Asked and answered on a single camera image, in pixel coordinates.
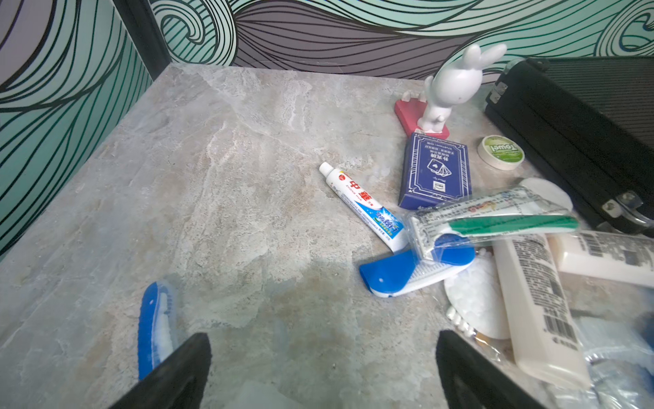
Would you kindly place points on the white shower cap disc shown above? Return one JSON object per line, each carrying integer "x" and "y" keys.
{"x": 476, "y": 305}

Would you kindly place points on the white lotion tube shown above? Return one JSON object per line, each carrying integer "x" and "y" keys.
{"x": 543, "y": 337}
{"x": 612, "y": 256}

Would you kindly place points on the blue toothbrush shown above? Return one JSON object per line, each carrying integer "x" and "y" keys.
{"x": 156, "y": 338}

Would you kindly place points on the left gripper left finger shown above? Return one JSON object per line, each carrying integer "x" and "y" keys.
{"x": 178, "y": 382}

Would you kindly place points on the blue-lid container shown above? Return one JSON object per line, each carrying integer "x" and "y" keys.
{"x": 620, "y": 364}

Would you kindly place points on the small pink-capped bottle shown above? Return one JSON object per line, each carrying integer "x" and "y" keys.
{"x": 453, "y": 85}

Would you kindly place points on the round white soap disc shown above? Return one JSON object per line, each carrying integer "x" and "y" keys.
{"x": 549, "y": 191}

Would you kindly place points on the black hard case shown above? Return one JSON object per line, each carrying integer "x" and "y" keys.
{"x": 587, "y": 125}

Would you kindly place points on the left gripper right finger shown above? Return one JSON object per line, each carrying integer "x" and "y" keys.
{"x": 469, "y": 380}

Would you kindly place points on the dark blue small box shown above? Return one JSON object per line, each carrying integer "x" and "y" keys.
{"x": 435, "y": 171}

